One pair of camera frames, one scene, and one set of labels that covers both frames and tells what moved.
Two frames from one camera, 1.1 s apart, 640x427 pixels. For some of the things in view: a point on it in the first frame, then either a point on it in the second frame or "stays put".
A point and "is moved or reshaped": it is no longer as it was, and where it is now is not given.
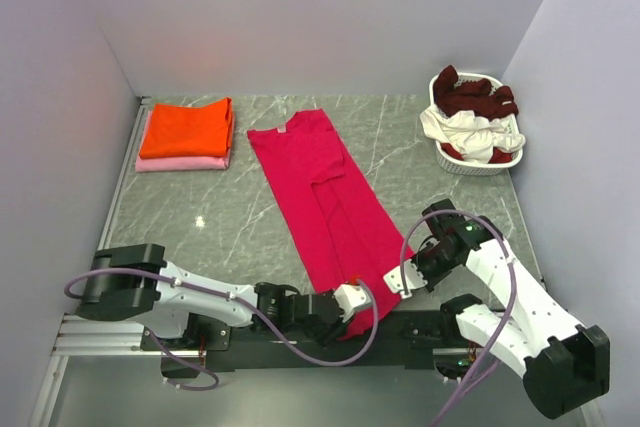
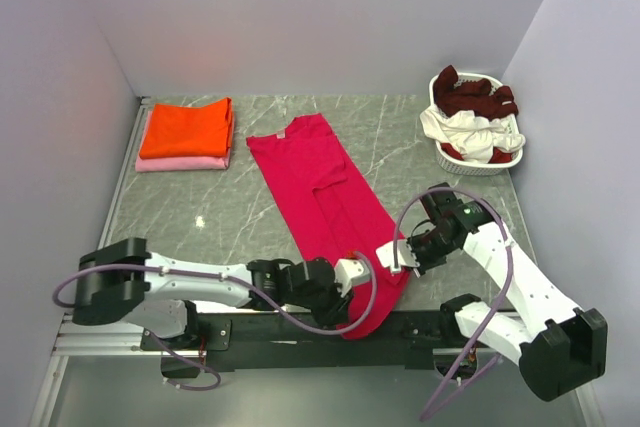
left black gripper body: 322,334 → 325,306
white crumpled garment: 474,137 stays put
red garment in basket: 496,155 stays put
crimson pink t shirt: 332,227 is moved or reshaped
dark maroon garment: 454,98 stays put
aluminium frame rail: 79,338 stays put
